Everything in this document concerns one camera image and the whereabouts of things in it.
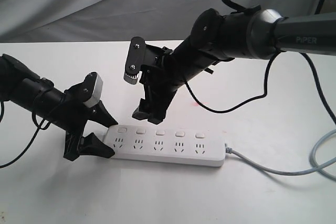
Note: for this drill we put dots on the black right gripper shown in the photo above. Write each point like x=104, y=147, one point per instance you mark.
x=159, y=82

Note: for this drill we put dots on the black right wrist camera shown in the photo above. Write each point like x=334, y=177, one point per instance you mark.
x=134, y=60

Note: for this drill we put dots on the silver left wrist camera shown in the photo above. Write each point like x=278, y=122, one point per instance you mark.
x=94, y=85

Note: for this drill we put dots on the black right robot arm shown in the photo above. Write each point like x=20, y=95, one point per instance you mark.
x=249, y=33

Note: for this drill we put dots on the grey backdrop cloth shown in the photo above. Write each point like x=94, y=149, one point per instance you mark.
x=118, y=20

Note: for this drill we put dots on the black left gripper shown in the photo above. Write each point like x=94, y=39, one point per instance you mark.
x=74, y=115

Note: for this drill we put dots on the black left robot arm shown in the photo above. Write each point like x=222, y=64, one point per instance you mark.
x=25, y=88

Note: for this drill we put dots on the white power strip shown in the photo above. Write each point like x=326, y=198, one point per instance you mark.
x=176, y=146

